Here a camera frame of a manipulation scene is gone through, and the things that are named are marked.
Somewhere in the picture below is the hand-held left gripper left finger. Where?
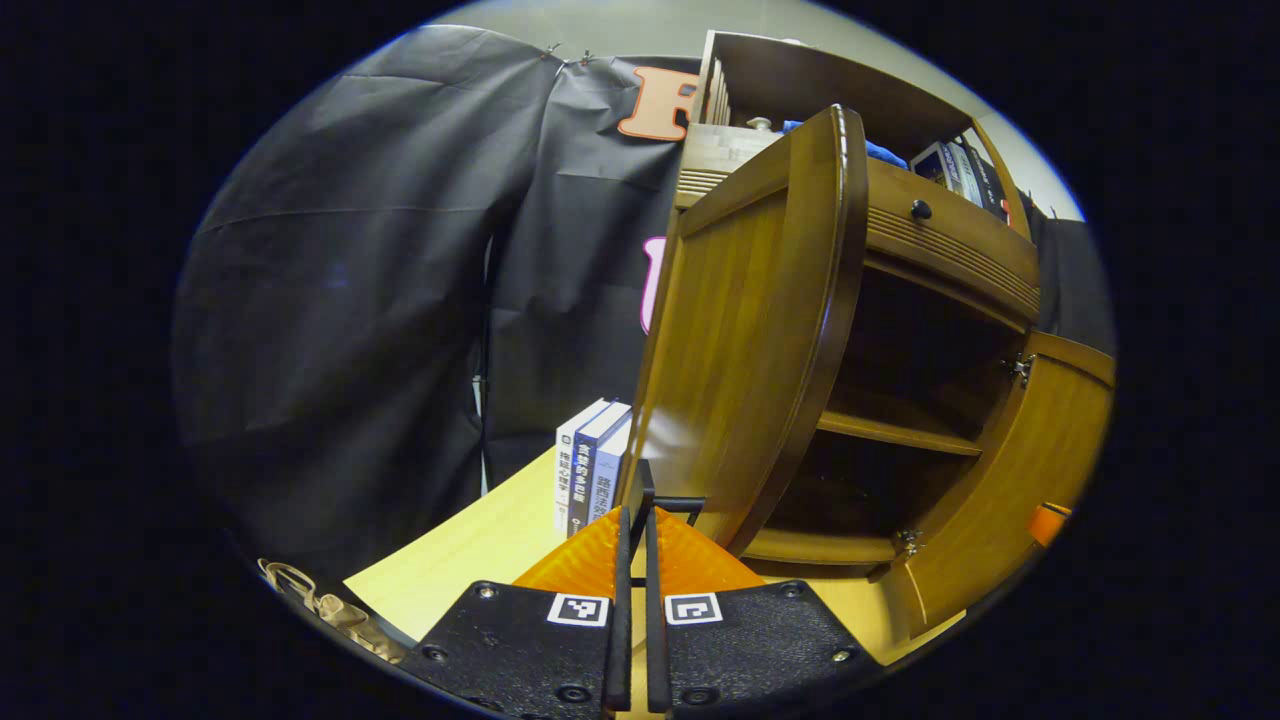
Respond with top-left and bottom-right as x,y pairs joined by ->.
400,505 -> 633,720

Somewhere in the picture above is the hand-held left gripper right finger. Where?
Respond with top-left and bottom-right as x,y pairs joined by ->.
645,505 -> 881,720

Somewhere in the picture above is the wooden shoe cabinet door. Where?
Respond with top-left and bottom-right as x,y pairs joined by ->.
615,105 -> 869,559
880,330 -> 1116,641

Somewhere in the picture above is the wooden double-door shoe cabinet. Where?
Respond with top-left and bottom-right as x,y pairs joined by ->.
615,30 -> 1116,641

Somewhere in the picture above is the wooden cabinet drawer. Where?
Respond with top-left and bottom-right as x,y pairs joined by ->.
675,125 -> 1041,336

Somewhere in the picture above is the light blue standing book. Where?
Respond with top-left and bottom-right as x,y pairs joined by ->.
592,415 -> 633,521

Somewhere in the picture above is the dark blue standing book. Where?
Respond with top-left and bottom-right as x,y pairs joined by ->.
567,402 -> 633,539

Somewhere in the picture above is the black shelf book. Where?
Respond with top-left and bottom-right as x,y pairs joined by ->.
965,140 -> 1011,221

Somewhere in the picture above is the grey shelf book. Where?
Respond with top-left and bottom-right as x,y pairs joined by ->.
940,140 -> 986,206

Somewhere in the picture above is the blue folded cloth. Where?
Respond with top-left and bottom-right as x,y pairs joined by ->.
782,120 -> 909,169

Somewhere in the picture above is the black backdrop cloth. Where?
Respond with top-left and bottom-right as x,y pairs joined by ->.
170,25 -> 1116,581

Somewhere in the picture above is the beige cord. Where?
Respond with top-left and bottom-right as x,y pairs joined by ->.
258,558 -> 406,663

